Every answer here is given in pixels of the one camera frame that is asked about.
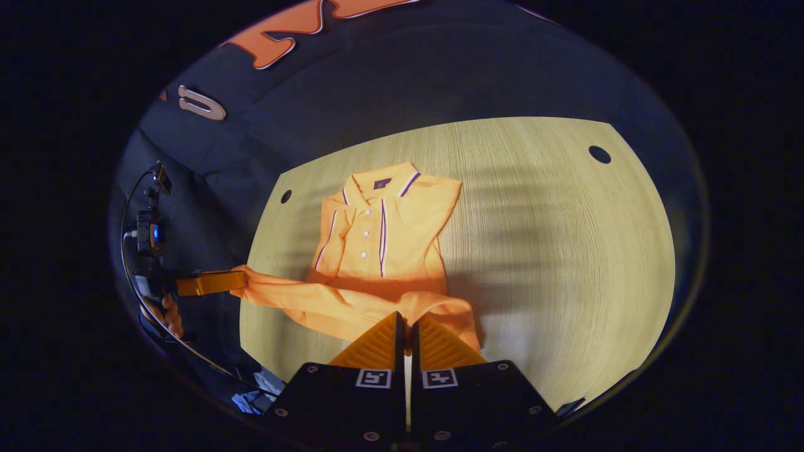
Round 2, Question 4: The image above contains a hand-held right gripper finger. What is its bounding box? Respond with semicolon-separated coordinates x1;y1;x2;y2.
411;313;560;449
264;311;406;449

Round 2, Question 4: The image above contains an orange T-shirt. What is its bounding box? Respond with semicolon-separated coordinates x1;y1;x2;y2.
231;162;481;355

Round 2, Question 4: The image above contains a person's grey blue clothing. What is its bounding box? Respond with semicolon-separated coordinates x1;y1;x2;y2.
231;369;285;415

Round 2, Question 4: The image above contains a thin gripper cable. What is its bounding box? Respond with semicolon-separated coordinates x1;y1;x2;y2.
119;166;236;377

